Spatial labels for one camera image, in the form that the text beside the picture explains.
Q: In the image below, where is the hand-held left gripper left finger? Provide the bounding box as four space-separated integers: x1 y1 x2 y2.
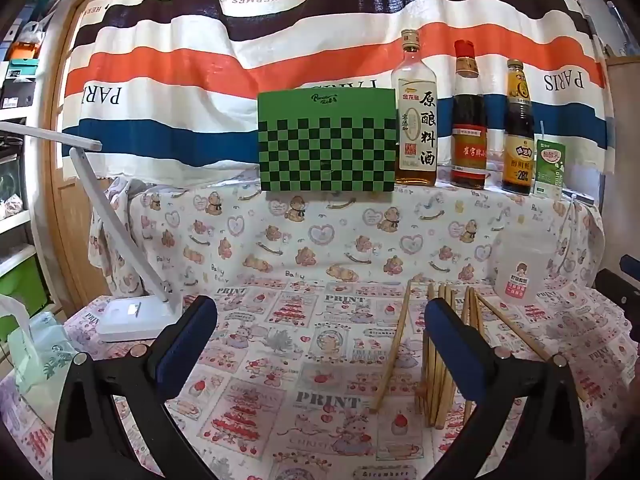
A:
52 295 236 480

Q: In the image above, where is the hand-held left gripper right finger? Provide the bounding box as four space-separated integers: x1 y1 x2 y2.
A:
424 298 587 480

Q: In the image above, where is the bundle of wooden chopsticks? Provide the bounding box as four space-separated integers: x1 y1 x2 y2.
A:
414 282 485 430

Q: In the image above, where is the wooden chopstick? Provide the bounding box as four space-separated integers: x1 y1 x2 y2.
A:
371 280 412 411
472 292 588 403

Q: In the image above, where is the translucent plastic cup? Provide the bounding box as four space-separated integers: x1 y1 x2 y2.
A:
492 230 560 306

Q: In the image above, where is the white desk lamp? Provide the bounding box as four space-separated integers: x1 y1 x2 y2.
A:
0 121 182 343

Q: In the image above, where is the pink printed tablecloth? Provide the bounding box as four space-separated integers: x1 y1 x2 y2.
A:
0 280 640 480

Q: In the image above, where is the green drink carton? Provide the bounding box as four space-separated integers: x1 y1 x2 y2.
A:
532 121 567 200

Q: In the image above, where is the green printed plastic bag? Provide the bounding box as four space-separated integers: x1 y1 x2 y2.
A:
0 294 87 413

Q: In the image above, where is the bear print cloth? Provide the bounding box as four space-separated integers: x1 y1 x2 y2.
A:
89 176 606 297

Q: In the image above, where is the wooden board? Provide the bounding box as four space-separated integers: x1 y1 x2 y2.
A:
602 55 640 177

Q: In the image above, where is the yellow label oyster sauce bottle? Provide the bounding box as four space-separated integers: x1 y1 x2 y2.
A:
501 59 536 196

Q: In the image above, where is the green storage bin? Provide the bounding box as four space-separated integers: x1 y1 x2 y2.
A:
0 255 49 322

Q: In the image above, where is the red cap sauce bottle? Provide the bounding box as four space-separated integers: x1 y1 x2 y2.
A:
450 40 488 190

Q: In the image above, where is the white shelf unit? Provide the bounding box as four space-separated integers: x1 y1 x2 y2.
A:
0 0 68 321

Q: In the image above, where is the clear cooking wine bottle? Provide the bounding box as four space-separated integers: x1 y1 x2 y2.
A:
394 29 439 186

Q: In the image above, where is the green checkered box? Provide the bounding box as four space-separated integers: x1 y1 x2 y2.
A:
257 87 398 194

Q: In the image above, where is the striped curtain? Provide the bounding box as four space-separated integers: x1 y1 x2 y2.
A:
60 0 608 184

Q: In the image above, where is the flat teal box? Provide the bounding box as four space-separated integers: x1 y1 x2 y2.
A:
7 58 40 81

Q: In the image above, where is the plastic bag with orange contents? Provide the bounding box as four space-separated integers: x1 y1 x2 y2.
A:
10 22 48 61

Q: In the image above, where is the white cable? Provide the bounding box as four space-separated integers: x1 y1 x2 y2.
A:
559 192 582 272

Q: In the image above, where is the wooden door frame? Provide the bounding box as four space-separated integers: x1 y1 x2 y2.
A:
30 0 126 313

